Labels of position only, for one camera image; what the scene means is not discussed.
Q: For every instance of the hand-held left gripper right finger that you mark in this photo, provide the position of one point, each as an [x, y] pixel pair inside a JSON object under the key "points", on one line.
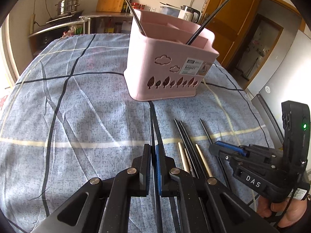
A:
{"points": [[159, 172]]}

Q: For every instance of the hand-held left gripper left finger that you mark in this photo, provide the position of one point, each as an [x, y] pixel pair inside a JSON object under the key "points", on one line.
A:
{"points": [[147, 167]]}

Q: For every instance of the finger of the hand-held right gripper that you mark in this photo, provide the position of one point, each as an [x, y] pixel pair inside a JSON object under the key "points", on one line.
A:
{"points": [[230, 148], [216, 151]]}

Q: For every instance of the gold metal chopstick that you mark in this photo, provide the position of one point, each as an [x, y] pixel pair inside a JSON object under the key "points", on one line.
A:
{"points": [[203, 160], [182, 156]]}

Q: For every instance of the silver metal chopstick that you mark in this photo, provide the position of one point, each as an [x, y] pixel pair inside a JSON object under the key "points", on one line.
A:
{"points": [[190, 162]]}

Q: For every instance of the pink utensil basket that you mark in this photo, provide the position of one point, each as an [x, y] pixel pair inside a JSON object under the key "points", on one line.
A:
{"points": [[145, 60]]}

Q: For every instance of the person's right hand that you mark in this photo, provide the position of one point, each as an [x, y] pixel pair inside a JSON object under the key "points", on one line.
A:
{"points": [[291, 214]]}

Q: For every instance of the blue plaid tablecloth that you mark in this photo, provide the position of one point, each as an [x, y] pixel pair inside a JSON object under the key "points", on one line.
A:
{"points": [[85, 114]]}

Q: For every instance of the grey refrigerator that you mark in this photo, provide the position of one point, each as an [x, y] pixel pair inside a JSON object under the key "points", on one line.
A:
{"points": [[279, 72]]}

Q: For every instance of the brown wooden door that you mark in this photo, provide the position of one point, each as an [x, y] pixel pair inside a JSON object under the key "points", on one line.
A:
{"points": [[233, 17]]}

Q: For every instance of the white electric kettle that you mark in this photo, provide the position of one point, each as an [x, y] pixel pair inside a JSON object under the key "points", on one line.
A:
{"points": [[187, 13]]}

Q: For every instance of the brown sauce bottle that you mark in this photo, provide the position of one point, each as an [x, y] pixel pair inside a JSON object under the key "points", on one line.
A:
{"points": [[109, 26]]}

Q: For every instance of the clear plastic container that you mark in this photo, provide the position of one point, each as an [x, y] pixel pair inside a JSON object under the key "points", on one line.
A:
{"points": [[170, 11]]}

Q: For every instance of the steel kitchen counter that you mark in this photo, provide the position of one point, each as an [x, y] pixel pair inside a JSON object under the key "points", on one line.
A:
{"points": [[107, 14]]}

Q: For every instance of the red lid jar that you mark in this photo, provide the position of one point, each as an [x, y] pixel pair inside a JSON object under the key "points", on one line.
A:
{"points": [[139, 5]]}

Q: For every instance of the black appliance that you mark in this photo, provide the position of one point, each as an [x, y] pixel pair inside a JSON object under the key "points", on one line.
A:
{"points": [[42, 41]]}

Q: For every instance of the dark glass bottle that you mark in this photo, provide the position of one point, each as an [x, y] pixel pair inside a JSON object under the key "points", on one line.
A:
{"points": [[126, 3]]}

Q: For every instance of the steel stove table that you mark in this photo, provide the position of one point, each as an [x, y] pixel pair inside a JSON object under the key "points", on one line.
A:
{"points": [[55, 28]]}

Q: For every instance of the black gas stove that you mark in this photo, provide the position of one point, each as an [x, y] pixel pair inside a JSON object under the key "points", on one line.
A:
{"points": [[60, 19]]}

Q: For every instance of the steel steamer pot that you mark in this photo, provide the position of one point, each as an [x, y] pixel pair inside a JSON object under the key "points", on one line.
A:
{"points": [[68, 6]]}

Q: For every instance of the beige power strip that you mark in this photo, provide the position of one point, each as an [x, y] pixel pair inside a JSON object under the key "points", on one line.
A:
{"points": [[31, 24]]}

